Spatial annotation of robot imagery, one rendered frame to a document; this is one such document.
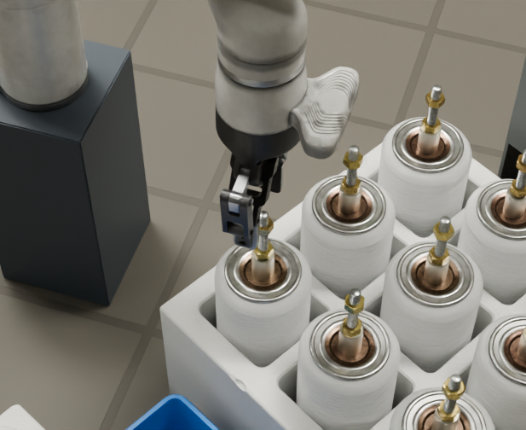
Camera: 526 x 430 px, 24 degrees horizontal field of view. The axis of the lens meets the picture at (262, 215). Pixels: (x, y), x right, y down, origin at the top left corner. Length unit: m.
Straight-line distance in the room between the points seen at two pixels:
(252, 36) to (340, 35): 0.86
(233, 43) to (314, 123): 0.10
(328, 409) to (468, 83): 0.69
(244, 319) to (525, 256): 0.29
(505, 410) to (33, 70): 0.56
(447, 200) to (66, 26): 0.44
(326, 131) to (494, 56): 0.83
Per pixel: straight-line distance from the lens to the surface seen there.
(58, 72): 1.26
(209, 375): 1.28
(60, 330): 1.49
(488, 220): 1.27
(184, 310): 1.28
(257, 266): 1.19
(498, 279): 1.30
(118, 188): 1.42
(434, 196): 1.32
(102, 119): 1.31
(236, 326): 1.22
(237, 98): 0.98
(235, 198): 1.03
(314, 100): 1.00
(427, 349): 1.25
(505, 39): 1.82
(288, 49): 0.95
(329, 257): 1.26
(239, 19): 0.93
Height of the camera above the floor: 1.24
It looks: 52 degrees down
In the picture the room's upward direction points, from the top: straight up
